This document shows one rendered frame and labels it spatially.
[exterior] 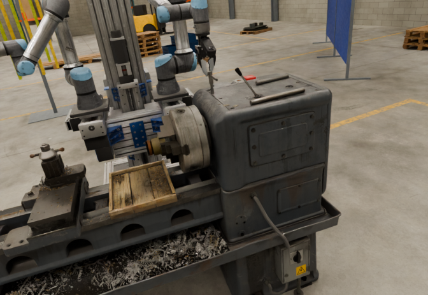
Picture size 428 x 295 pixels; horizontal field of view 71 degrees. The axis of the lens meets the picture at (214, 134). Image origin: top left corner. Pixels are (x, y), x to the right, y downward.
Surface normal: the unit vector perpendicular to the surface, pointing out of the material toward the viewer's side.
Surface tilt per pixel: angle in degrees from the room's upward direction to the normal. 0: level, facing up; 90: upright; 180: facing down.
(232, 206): 90
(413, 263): 0
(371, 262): 0
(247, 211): 90
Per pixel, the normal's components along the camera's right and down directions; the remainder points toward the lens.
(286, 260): 0.30, 0.33
